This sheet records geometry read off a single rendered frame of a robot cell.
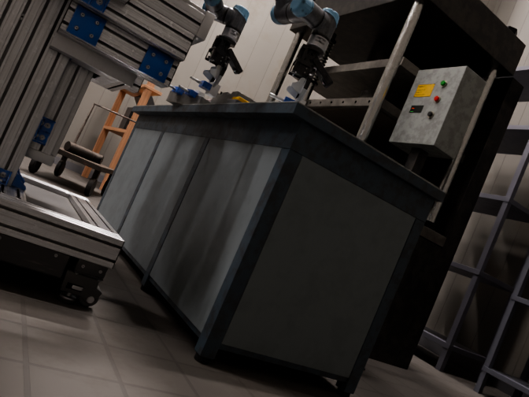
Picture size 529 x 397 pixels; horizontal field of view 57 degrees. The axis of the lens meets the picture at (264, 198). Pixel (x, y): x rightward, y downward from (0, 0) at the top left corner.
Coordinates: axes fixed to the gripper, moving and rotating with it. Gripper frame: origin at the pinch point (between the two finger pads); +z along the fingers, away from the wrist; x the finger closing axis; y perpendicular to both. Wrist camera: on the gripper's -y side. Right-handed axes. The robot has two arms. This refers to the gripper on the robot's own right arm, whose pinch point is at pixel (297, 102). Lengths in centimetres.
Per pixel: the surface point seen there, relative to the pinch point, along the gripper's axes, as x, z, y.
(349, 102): -90, -36, -41
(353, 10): -105, -92, -25
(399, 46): -59, -64, -46
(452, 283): -229, 25, -232
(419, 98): -49, -41, -62
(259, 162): 21.3, 28.7, 6.9
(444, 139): -31, -22, -74
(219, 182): 0.0, 38.7, 14.4
